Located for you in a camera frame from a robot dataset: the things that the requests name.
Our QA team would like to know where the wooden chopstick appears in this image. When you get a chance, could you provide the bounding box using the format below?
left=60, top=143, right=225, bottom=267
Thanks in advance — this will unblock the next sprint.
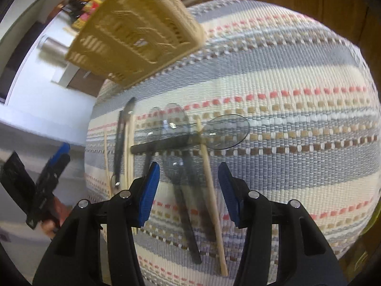
left=103, top=128, right=114, bottom=198
left=124, top=114, right=138, bottom=236
left=194, top=116, right=229, bottom=278

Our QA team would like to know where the metal spoon grey handle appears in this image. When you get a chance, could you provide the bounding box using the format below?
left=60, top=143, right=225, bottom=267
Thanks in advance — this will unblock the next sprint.
left=111, top=110, right=123, bottom=190

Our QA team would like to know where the clear plastic fork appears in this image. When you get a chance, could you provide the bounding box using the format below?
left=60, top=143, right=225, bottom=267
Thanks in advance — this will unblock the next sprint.
left=143, top=103, right=190, bottom=185

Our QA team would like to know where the person left hand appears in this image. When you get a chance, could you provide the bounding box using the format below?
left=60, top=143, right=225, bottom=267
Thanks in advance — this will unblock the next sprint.
left=41, top=197, right=70, bottom=239

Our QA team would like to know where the silver thermos bottle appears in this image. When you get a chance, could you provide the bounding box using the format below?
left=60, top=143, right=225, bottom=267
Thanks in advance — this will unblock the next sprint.
left=37, top=35, right=69, bottom=63

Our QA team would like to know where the dark vinegar bottle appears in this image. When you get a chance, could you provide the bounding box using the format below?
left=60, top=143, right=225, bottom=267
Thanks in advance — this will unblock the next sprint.
left=58, top=0, right=87, bottom=23

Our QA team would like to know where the soy sauce bottle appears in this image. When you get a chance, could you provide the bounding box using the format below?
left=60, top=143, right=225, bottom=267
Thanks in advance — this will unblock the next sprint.
left=71, top=0, right=102, bottom=30

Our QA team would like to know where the yellow plastic utensil basket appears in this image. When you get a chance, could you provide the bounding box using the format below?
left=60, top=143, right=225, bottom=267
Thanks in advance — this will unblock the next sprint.
left=65, top=0, right=205, bottom=88

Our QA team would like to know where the striped woven table mat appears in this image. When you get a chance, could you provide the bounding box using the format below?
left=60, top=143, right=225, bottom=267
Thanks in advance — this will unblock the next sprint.
left=85, top=0, right=380, bottom=285

